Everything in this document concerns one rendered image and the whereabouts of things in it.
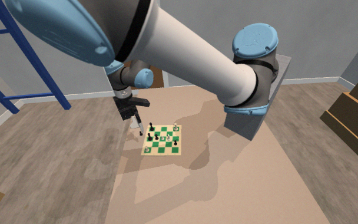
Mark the green and cream chessboard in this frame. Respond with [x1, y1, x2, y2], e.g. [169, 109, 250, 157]
[141, 125, 181, 156]

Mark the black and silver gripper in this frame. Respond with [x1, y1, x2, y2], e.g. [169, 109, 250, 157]
[113, 93, 144, 133]

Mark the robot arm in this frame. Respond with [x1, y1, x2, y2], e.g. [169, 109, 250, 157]
[5, 0, 279, 116]

